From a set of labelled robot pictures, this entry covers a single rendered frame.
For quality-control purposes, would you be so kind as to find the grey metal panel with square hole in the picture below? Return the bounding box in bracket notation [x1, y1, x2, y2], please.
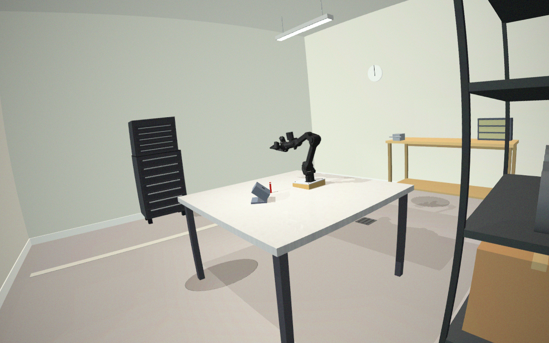
[251, 182, 270, 204]

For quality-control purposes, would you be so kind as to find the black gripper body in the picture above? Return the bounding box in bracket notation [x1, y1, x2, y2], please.
[274, 141, 289, 152]

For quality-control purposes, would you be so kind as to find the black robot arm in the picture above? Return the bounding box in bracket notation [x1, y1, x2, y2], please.
[279, 132, 321, 182]

